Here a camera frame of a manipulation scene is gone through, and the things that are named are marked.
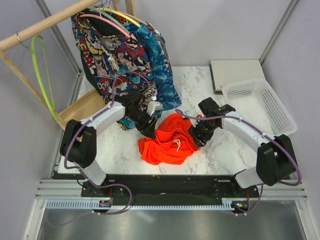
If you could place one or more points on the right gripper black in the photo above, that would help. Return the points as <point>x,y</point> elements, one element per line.
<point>194,131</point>

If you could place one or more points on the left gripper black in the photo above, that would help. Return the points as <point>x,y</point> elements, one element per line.
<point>147,129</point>

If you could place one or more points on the orange mesh shorts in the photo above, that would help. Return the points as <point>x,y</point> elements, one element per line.
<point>172,143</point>

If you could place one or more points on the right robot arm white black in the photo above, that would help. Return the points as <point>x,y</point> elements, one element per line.
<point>275,157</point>

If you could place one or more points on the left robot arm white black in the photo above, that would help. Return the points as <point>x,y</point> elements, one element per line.
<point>79,141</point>

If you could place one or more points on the blue leaf print shorts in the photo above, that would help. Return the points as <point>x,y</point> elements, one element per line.
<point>166,91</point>

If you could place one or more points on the comic print shorts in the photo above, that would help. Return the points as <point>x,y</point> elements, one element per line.
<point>113,63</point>

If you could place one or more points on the mint green clothes hanger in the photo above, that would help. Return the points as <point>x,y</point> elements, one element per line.
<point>109,17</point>

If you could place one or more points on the pink clothes hanger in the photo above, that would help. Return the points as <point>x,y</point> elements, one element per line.
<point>111,23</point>

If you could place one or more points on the yellow clothes hanger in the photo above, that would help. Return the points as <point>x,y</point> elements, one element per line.
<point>130,18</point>

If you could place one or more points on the white plastic basket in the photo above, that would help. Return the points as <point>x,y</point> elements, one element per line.
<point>258,103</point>

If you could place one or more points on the grey flat box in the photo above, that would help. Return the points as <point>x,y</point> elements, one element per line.
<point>225,72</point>

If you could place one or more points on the wooden clothes rack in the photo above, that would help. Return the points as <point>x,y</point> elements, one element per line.
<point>57,74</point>

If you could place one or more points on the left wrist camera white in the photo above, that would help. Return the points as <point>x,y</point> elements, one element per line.
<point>154,106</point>

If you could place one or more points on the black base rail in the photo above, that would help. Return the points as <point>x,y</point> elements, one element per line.
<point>171,189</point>

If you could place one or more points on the white slotted cable duct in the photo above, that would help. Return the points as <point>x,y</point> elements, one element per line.
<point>95,204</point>

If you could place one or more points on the aluminium frame profile right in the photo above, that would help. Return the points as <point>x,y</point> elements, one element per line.
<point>279,27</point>

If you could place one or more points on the aluminium frame profile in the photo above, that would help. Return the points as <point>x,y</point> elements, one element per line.
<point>279,27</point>
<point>59,37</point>

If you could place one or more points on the aluminium frame profile left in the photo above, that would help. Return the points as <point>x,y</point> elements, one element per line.
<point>59,37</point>

